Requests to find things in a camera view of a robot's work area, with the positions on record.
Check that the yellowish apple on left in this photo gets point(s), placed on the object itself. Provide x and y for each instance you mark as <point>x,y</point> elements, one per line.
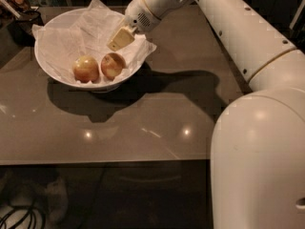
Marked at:
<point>85,69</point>

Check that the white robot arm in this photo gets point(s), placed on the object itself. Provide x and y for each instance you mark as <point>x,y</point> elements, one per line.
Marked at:
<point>258,143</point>

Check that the white paper liner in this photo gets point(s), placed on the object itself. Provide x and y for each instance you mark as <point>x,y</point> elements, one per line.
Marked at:
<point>63,42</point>

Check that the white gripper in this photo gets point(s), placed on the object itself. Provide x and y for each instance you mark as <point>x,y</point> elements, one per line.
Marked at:
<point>139,13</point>

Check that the white bowl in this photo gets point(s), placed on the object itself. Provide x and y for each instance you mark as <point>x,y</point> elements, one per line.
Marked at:
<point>57,19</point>

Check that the red apple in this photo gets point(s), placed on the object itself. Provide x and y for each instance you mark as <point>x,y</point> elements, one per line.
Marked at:
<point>112,65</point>

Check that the dark bag with strap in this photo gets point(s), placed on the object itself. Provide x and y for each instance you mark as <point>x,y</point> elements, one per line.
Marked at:
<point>24,18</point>

